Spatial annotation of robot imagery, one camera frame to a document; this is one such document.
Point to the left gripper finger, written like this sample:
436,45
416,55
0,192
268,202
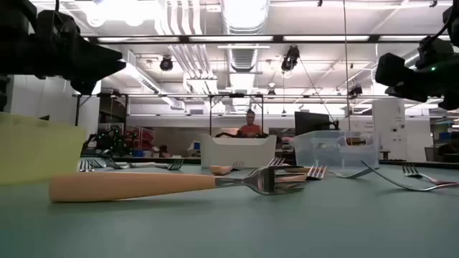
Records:
100,61
84,87

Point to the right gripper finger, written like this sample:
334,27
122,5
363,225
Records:
409,92
392,70

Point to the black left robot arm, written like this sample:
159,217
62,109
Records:
14,43

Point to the black monitor on arm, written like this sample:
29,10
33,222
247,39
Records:
311,123

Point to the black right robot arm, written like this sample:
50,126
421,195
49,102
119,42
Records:
452,18

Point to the black background robot arm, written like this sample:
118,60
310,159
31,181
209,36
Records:
111,139

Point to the white column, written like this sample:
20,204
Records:
391,129

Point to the red storage bin rack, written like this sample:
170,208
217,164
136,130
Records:
141,138

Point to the yellow-green plastic bin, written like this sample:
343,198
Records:
39,150

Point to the clear plastic bin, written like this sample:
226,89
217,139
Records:
333,154

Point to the person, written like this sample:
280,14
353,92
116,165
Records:
250,127

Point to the white plastic bin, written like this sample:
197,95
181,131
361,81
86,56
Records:
236,152

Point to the black overhead frame bar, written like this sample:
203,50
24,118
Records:
374,38

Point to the black ceiling camera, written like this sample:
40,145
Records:
290,58
166,63

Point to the black metal gantry frame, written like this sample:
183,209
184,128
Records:
210,114

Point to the silver ventilation duct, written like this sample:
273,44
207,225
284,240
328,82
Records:
244,57

